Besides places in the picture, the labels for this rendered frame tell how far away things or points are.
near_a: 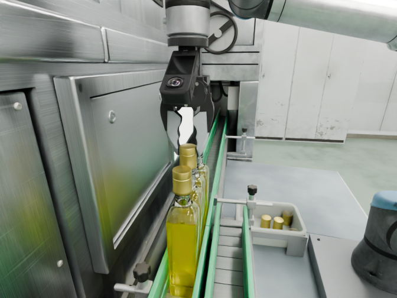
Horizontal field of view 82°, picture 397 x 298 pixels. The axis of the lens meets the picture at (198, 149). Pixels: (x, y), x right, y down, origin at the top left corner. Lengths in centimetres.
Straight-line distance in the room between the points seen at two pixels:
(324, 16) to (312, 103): 390
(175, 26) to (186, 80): 10
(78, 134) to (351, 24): 52
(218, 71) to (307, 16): 94
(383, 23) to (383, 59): 468
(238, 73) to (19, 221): 127
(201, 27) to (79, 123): 24
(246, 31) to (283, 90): 290
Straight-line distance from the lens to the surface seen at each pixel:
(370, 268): 81
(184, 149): 43
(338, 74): 450
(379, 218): 73
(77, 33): 38
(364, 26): 58
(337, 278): 79
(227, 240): 68
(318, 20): 56
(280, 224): 90
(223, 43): 143
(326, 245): 88
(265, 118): 432
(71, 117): 36
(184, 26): 41
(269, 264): 83
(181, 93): 33
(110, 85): 42
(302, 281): 82
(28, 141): 35
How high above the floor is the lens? 133
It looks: 20 degrees down
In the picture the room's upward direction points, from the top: straight up
